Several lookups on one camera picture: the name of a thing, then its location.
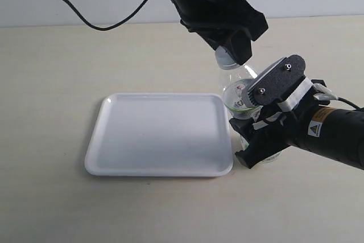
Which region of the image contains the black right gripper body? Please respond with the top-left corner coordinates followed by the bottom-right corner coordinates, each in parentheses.
top-left (251, 79), bottom-right (332, 149)

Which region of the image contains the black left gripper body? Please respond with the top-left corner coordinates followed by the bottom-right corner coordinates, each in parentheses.
top-left (155, 0), bottom-right (242, 36)

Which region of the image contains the white bottle cap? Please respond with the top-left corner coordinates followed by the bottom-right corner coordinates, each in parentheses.
top-left (214, 46), bottom-right (240, 71)

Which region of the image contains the clear plastic drink bottle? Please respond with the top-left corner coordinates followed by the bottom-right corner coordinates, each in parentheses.
top-left (221, 62), bottom-right (284, 166)

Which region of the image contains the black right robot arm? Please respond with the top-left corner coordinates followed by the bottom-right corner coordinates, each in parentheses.
top-left (229, 79), bottom-right (363, 169)

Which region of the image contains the white plastic tray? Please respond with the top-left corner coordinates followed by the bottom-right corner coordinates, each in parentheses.
top-left (84, 93), bottom-right (233, 178)

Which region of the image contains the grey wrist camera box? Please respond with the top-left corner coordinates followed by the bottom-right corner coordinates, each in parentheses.
top-left (242, 55), bottom-right (313, 112)

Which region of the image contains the white camera cable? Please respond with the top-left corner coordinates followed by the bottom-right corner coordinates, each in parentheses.
top-left (314, 83), bottom-right (364, 112)

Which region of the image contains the black hanging cable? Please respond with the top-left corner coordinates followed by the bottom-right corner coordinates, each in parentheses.
top-left (47, 0), bottom-right (166, 31)

